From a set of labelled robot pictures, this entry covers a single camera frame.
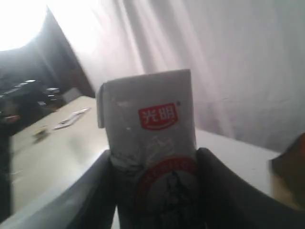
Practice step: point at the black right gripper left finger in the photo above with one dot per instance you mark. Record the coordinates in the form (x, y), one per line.
(88, 204)

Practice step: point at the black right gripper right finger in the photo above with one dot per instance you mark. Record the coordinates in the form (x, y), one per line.
(229, 202)

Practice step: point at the brown paper shopping bag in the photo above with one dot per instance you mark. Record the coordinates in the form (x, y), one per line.
(288, 175)

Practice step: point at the white blue salt packet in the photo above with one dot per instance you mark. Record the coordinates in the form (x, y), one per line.
(149, 125)

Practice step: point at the dark cluttered background desk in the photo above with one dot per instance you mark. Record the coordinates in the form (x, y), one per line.
(35, 80)

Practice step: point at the white backdrop curtain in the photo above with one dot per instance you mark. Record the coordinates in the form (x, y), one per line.
(247, 57)

